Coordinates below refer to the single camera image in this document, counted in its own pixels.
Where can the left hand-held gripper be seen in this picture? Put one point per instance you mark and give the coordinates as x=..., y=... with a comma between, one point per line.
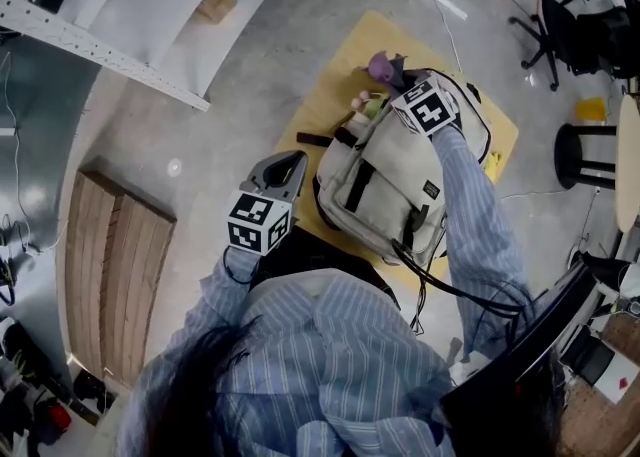
x=260, y=222

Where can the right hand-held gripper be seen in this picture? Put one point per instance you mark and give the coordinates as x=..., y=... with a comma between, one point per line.
x=425, y=110

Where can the purple cloth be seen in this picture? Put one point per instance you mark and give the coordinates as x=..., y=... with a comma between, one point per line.
x=382, y=67

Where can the white backpack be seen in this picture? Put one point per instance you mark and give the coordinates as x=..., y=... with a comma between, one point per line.
x=385, y=165

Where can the person's right forearm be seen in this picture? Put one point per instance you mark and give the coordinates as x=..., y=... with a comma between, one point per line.
x=470, y=225

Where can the person's left forearm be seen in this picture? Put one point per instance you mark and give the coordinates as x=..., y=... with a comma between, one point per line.
x=225, y=287

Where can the pink plush toy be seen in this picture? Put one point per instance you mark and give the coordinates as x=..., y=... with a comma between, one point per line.
x=362, y=101

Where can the person's black trousers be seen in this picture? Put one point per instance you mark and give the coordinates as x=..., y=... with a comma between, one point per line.
x=320, y=251

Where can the yellow plush pendant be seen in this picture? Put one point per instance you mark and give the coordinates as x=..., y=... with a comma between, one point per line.
x=494, y=165

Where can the yellow floor mat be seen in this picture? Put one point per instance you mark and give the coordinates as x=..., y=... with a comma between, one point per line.
x=350, y=52

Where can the person's striped shirt torso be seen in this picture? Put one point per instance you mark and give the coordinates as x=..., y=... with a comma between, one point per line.
x=325, y=350

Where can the wooden plank pallet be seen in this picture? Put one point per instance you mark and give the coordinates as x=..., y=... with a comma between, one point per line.
x=115, y=275

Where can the black office chair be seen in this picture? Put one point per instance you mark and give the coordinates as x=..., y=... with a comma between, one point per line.
x=565, y=35

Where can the round table with black base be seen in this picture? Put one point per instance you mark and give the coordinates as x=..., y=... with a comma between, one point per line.
x=580, y=155

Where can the yellow bin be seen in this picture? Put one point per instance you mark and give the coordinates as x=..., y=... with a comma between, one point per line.
x=591, y=111

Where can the white metal shelving unit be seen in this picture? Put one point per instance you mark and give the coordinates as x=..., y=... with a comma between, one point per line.
x=100, y=50

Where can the pile of black equipment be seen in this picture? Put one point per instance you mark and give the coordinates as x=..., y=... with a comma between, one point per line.
x=30, y=370

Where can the white sign with red diamond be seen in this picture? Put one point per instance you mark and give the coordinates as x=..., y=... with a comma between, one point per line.
x=620, y=380

